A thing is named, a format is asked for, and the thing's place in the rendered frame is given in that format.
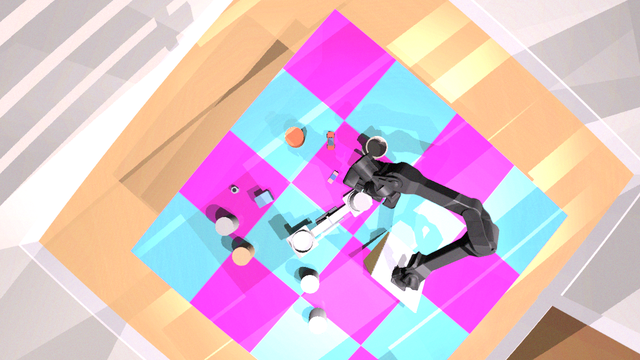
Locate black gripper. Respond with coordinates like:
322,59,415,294
342,167,401,209

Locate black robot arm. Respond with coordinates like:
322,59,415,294
351,152,500,292

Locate grey open cylinder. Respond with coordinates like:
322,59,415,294
361,136,388,159

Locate orange-brown cylinder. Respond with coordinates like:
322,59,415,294
284,126,305,148

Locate dark grey cylinder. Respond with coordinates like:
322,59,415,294
300,269,320,294
349,192,373,212
308,307,328,334

